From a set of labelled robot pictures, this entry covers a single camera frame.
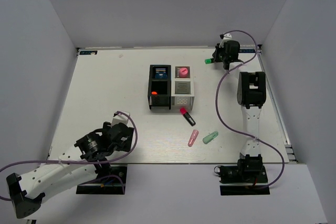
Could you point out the green correction tape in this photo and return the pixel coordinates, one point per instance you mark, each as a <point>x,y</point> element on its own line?
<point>207,139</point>

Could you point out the red cap black highlighter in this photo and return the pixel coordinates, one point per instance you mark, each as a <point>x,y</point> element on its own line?
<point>187,116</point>

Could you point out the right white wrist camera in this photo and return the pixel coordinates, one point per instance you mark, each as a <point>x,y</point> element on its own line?
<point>225,37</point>

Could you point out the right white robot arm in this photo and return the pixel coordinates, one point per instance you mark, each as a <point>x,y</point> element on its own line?
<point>251,96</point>

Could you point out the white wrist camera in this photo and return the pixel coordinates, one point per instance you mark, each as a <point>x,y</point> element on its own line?
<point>120,118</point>
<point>225,37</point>

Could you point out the black slotted organizer box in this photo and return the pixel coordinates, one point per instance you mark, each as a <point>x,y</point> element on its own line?
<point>161,86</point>

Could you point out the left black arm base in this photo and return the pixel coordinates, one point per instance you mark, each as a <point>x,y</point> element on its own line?
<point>113,183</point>

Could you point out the green cap black highlighter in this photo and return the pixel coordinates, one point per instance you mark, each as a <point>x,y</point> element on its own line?
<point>209,61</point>

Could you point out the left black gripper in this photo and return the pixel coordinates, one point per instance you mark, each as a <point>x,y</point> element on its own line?
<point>126,145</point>

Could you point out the blue ink jar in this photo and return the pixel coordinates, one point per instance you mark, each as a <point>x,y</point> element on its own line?
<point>161,75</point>

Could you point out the right blue corner label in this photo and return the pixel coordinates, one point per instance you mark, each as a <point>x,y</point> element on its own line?
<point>246,51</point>

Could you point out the blue corner label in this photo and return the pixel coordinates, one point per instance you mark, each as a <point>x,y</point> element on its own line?
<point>88,52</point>
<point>246,51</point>

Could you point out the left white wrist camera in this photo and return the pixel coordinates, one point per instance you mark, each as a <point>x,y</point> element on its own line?
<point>120,118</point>

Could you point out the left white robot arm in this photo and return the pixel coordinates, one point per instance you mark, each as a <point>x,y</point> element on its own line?
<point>84,162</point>

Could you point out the pink cap glitter bottle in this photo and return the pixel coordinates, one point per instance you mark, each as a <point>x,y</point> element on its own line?
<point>182,72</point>

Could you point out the left blue corner label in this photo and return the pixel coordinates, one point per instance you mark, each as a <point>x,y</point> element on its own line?
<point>88,52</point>

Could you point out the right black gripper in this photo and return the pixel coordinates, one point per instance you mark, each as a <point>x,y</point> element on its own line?
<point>216,53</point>

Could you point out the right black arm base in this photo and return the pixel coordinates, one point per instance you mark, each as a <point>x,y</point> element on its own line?
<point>231,183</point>

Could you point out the pink correction tape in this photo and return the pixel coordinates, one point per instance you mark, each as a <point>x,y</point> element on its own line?
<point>193,137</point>

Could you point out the white slotted organizer box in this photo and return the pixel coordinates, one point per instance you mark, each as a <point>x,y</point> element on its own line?
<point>182,90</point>

